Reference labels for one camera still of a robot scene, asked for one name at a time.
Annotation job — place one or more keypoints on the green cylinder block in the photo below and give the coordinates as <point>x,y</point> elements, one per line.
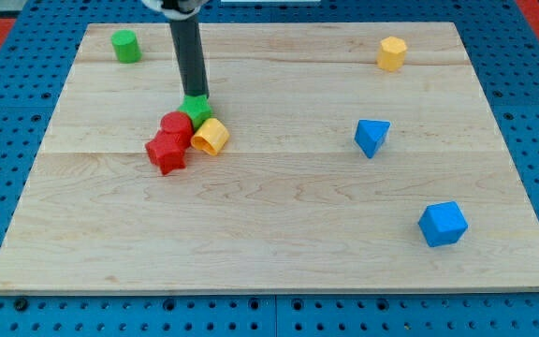
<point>125,45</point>

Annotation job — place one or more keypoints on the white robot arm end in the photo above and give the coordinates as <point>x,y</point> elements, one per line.
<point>175,10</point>

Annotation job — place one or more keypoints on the yellow heart block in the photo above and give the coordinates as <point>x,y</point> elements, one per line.
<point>211,137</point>

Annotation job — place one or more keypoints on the wooden board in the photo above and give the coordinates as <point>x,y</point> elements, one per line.
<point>291,205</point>

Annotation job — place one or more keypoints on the green star block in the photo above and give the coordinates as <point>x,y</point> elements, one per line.
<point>197,108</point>

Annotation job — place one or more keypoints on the red cylinder block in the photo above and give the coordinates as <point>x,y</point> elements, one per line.
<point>179,124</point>

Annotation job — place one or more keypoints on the blue triangle block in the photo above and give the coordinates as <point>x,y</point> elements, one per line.
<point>370,136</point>

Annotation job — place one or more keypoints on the red star block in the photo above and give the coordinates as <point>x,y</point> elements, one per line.
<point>166,151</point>

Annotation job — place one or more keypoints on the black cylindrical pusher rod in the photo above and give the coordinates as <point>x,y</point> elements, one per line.
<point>188,48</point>

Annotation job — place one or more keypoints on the yellow hexagon block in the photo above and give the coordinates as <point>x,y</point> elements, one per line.
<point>391,54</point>

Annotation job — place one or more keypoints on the blue cube block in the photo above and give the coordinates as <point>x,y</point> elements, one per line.
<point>442,224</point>

